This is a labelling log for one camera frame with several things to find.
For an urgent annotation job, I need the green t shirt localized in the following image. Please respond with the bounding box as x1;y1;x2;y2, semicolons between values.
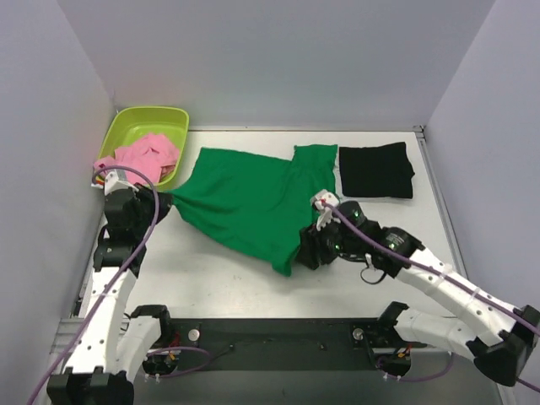
171;144;338;277

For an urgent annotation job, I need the green plastic basin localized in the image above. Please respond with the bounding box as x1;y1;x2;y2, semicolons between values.
97;105;189;191

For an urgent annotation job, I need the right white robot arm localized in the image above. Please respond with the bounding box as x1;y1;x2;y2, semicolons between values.
296;190;539;386

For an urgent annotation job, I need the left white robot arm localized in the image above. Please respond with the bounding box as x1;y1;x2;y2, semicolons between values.
46;186;173;404

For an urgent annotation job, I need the pink t shirt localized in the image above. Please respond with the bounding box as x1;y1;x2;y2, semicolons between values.
94;132;180;185

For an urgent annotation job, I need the folded black t shirt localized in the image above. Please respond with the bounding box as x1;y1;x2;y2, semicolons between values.
338;142;415;199

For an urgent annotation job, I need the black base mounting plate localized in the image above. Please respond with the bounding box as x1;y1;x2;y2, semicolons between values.
143;318;411;375

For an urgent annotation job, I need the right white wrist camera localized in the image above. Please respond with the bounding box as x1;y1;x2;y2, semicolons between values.
310;189;340;231

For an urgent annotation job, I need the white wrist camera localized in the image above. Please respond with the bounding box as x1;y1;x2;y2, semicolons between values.
91;168;137;196
310;189;340;231

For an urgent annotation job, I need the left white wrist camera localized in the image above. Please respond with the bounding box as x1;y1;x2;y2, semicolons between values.
91;168;137;196

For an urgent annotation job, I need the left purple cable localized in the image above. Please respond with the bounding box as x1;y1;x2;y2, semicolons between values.
24;166;212;405

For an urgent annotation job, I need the purple cable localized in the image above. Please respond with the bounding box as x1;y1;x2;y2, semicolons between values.
24;166;212;405
312;200;540;389

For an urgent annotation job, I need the aluminium frame rail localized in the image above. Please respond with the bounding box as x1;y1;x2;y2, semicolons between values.
50;317;84;354

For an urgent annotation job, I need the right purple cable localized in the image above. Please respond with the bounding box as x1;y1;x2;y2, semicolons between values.
312;200;540;389

